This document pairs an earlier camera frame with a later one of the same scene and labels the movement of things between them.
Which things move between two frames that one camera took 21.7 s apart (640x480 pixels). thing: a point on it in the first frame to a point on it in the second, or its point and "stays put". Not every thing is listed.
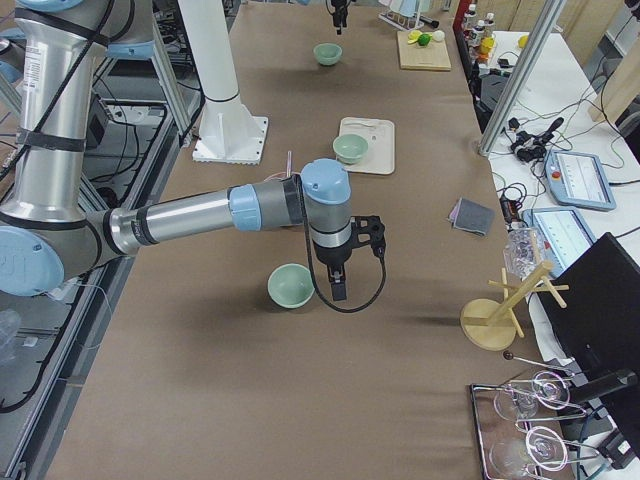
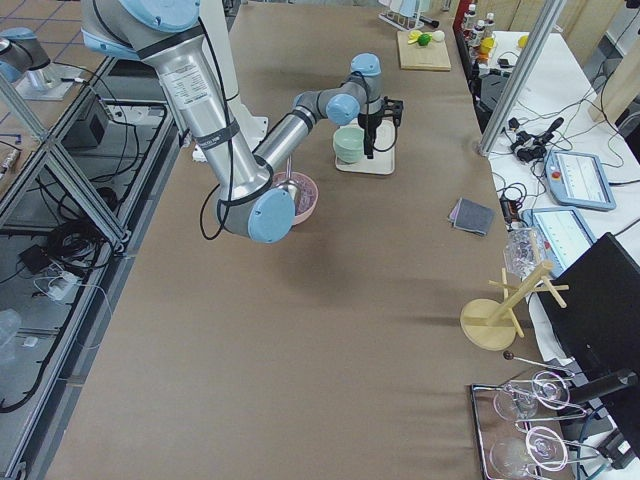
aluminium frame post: (520, 76) stays put
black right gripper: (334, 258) to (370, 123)
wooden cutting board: (430, 57) stays put
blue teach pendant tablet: (577, 179) stays put
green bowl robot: (327, 54) to (349, 152)
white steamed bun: (438, 35) stays put
